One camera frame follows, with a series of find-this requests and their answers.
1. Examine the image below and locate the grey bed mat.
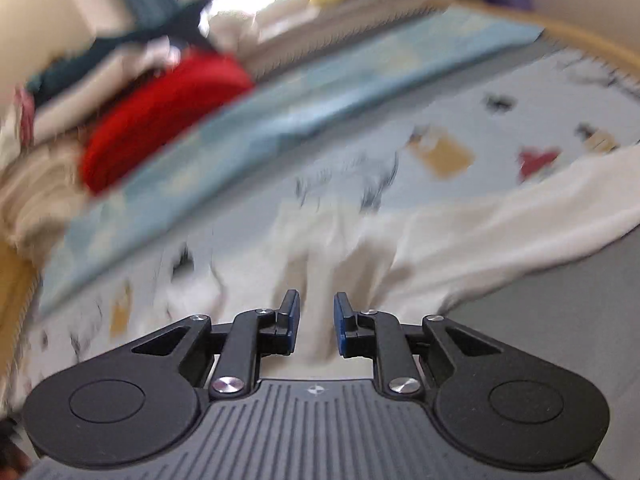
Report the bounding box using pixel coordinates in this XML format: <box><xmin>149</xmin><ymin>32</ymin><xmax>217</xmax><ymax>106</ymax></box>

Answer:
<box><xmin>445</xmin><ymin>235</ymin><xmax>640</xmax><ymax>480</ymax></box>

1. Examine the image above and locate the beige folded cloth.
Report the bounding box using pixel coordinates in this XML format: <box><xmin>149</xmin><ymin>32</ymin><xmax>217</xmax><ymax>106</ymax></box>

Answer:
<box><xmin>0</xmin><ymin>140</ymin><xmax>96</xmax><ymax>261</ymax></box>

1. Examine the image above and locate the white garment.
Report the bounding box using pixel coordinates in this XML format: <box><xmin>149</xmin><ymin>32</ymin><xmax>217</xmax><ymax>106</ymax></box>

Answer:
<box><xmin>210</xmin><ymin>145</ymin><xmax>640</xmax><ymax>376</ymax></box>

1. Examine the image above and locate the wooden bed frame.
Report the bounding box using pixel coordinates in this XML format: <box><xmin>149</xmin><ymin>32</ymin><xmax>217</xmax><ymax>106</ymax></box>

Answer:
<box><xmin>440</xmin><ymin>0</ymin><xmax>640</xmax><ymax>91</ymax></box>

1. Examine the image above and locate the red cloth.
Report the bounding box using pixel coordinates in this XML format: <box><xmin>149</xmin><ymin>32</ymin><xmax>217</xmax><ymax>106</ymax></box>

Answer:
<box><xmin>80</xmin><ymin>52</ymin><xmax>256</xmax><ymax>196</ymax></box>

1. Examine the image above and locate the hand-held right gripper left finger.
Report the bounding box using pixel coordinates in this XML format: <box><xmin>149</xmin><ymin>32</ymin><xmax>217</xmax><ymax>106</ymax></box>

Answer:
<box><xmin>131</xmin><ymin>289</ymin><xmax>301</xmax><ymax>401</ymax></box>

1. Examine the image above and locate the dark teal cloth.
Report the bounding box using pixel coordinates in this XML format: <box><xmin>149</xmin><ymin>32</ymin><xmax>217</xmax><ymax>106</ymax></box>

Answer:
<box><xmin>27</xmin><ymin>0</ymin><xmax>223</xmax><ymax>93</ymax></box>

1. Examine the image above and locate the light blue quilt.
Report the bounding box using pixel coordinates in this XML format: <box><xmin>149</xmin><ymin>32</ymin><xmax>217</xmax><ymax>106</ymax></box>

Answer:
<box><xmin>40</xmin><ymin>7</ymin><xmax>543</xmax><ymax>311</ymax></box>

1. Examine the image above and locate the printed pale blue bed sheet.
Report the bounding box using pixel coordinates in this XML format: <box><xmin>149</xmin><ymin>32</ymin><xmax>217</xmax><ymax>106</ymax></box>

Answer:
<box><xmin>10</xmin><ymin>45</ymin><xmax>640</xmax><ymax>391</ymax></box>

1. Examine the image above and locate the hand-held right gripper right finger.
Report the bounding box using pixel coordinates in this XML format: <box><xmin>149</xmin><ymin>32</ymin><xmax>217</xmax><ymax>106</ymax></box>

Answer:
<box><xmin>333</xmin><ymin>291</ymin><xmax>506</xmax><ymax>401</ymax></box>

